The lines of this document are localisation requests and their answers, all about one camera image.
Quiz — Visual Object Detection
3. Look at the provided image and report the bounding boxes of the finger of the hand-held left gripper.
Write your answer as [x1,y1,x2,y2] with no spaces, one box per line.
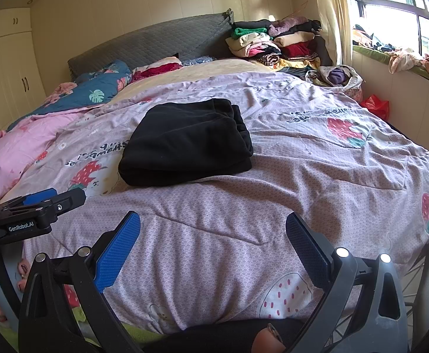
[40,189,87,223]
[1,187,58,210]

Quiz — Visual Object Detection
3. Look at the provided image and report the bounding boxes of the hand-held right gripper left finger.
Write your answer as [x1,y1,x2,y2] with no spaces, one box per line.
[18,210,142,353]

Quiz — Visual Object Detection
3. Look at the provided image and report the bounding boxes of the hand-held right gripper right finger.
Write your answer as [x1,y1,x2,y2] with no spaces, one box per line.
[285,211,410,353]

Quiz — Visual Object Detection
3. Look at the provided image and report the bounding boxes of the black sweater with orange patches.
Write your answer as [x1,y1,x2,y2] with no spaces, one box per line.
[118,98,255,187]

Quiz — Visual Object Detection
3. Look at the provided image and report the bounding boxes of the pile of folded clothes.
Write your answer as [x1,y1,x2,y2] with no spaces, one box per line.
[227,16,333,70]

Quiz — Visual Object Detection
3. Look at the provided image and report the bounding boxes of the heap of loose clothes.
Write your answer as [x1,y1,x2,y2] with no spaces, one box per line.
[352,24,429,83]

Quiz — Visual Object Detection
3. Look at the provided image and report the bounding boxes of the person's right hand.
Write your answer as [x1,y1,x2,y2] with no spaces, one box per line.
[252,324,286,353]

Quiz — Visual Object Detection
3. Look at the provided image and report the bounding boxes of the pink quilt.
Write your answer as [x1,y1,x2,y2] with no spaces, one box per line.
[0,112,86,199]

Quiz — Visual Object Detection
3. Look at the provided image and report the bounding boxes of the green cloth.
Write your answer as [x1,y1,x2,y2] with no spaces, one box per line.
[71,307,167,339]

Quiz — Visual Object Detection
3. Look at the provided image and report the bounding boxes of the lilac strawberry printed duvet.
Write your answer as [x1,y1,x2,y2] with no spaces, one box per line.
[0,70,429,339]

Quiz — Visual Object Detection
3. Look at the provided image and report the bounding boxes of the blue floral quilt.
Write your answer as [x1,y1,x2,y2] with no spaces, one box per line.
[7,60,132,131]

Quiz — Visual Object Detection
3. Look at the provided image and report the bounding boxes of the dark cloth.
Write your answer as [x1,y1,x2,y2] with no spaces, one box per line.
[163,318,311,353]

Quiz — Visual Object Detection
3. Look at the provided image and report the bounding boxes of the cream wardrobe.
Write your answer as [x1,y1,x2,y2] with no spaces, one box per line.
[0,7,50,129]

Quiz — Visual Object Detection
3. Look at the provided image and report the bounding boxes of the red plastic bag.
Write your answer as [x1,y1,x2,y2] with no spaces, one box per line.
[359,94,390,120]

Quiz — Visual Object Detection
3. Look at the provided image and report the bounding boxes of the red and white pillow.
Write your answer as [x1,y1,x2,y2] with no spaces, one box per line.
[132,57,184,81]

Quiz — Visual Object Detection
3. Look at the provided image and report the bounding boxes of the floral cloth bag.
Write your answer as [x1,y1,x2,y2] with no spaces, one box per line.
[306,64,364,100]

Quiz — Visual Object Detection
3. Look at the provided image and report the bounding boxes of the purple garment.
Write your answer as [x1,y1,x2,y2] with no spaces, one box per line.
[326,67,347,85]

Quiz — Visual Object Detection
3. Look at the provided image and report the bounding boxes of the grey quilted headboard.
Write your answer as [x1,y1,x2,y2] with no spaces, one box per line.
[68,13,233,81]

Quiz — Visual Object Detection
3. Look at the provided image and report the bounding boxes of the beige blanket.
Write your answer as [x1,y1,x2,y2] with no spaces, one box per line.
[115,61,274,94]

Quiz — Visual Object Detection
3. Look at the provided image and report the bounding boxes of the blue patterned pillow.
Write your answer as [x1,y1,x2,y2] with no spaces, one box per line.
[183,56,215,66]

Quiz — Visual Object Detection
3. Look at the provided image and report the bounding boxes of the green windowsill mat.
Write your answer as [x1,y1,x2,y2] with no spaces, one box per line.
[352,44,429,92]

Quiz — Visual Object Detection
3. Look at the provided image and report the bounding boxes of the cream curtain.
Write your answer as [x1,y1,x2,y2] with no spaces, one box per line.
[308,0,355,67]

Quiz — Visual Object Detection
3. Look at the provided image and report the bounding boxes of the window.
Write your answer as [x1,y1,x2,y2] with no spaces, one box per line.
[348,0,429,56]

